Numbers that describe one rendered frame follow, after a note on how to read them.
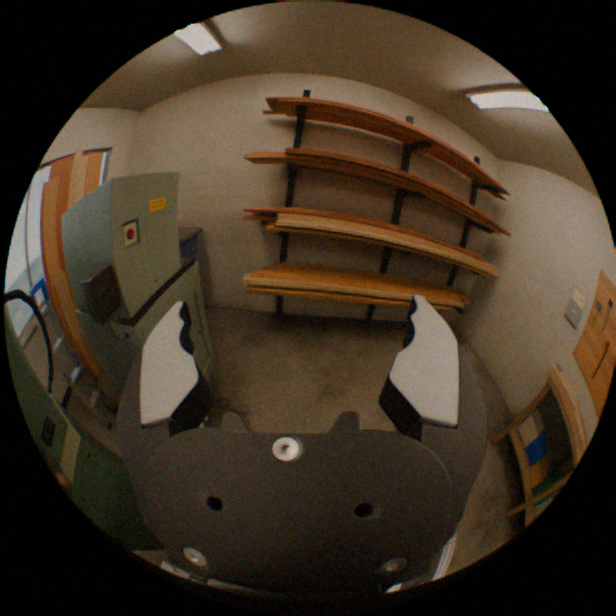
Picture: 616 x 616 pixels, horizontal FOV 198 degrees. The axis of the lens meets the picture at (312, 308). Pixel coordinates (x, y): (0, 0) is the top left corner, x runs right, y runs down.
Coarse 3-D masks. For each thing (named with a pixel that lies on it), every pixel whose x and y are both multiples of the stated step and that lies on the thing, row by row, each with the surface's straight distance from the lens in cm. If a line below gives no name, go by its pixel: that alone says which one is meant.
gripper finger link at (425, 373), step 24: (408, 312) 12; (432, 312) 10; (408, 336) 9; (432, 336) 9; (408, 360) 7; (432, 360) 8; (456, 360) 8; (384, 384) 7; (408, 384) 7; (432, 384) 7; (456, 384) 7; (384, 408) 7; (408, 408) 6; (432, 408) 6; (456, 408) 7; (408, 432) 7
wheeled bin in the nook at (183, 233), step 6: (180, 228) 204; (186, 228) 195; (192, 228) 194; (198, 228) 196; (180, 234) 175; (186, 234) 176; (192, 234) 180; (198, 234) 196; (180, 240) 162; (186, 240) 168; (192, 240) 190; (180, 246) 169; (186, 246) 180; (192, 246) 192; (180, 252) 171; (186, 252) 181; (192, 252) 194; (180, 258) 173
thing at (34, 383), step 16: (16, 336) 92; (16, 352) 79; (16, 368) 81; (32, 368) 100; (16, 384) 82; (32, 384) 82; (32, 400) 84; (48, 400) 86; (32, 416) 86; (48, 416) 88; (64, 432) 92; (48, 448) 93
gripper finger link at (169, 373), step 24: (168, 312) 12; (168, 336) 10; (144, 360) 9; (168, 360) 8; (192, 360) 8; (144, 384) 8; (168, 384) 8; (192, 384) 7; (144, 408) 8; (168, 408) 7; (192, 408) 7
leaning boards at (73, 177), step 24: (72, 168) 234; (96, 168) 247; (48, 192) 218; (72, 192) 228; (48, 216) 213; (48, 240) 210; (48, 264) 208; (48, 288) 211; (72, 312) 206; (72, 336) 211; (96, 360) 225
